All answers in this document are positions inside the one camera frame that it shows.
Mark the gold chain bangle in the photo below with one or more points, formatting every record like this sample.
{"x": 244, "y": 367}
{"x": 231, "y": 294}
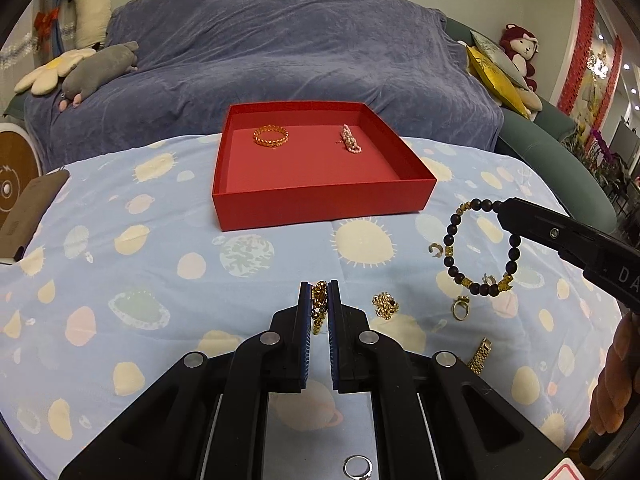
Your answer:
{"x": 270, "y": 136}

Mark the brown phone case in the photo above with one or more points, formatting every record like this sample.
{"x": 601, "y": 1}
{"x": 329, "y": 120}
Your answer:
{"x": 23, "y": 220}

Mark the green sofa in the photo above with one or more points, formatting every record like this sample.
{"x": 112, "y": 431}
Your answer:
{"x": 539, "y": 145}

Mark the red bow tieback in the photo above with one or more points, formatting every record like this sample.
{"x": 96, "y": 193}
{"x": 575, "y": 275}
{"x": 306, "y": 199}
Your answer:
{"x": 45, "y": 25}

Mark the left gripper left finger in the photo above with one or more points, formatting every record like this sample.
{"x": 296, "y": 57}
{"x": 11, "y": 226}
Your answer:
{"x": 205, "y": 418}

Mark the red monkey plush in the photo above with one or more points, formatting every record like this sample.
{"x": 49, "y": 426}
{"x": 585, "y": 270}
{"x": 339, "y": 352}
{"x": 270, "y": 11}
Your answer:
{"x": 521, "y": 45}

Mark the grey mouse plush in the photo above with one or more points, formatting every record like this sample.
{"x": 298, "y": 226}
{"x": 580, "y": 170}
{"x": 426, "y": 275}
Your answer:
{"x": 95, "y": 71}

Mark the white flower cushion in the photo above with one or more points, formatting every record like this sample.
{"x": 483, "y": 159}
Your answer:
{"x": 44, "y": 79}

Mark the round wooden white appliance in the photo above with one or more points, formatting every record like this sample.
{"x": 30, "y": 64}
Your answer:
{"x": 19, "y": 164}

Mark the gold ring earring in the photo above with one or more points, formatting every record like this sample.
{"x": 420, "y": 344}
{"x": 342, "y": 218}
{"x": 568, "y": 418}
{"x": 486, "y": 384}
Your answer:
{"x": 436, "y": 250}

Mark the purple blanket covered sofa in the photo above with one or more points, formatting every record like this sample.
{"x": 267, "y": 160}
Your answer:
{"x": 196, "y": 58}

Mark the right hand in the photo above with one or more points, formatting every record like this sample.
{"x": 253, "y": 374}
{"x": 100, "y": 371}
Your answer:
{"x": 617, "y": 381}

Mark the red cardboard tray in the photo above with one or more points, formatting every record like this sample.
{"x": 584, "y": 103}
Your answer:
{"x": 341, "y": 161}

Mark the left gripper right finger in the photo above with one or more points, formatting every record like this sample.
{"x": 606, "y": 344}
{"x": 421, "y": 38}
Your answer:
{"x": 433, "y": 417}

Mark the blue planet print cloth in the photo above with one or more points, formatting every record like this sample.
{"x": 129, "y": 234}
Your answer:
{"x": 128, "y": 271}

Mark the gold pillow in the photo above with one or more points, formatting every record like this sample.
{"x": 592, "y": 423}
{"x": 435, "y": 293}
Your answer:
{"x": 496, "y": 82}

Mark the gold watch band piece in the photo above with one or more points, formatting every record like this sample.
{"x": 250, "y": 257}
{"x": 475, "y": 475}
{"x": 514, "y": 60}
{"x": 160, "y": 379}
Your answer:
{"x": 480, "y": 356}

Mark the grey silver pillow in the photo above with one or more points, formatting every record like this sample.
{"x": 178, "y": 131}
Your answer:
{"x": 499, "y": 58}

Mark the beige plush cushion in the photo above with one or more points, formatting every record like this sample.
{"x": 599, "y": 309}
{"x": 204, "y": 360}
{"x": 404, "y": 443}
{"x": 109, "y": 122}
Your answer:
{"x": 531, "y": 101}

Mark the white sheer curtain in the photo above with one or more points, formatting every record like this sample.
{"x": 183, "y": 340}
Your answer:
{"x": 22, "y": 53}

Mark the white alpaca plush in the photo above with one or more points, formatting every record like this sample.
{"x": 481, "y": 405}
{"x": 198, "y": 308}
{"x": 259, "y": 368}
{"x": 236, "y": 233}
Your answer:
{"x": 92, "y": 18}

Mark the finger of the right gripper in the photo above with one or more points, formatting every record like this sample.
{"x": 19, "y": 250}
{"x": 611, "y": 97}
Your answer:
{"x": 537, "y": 227}

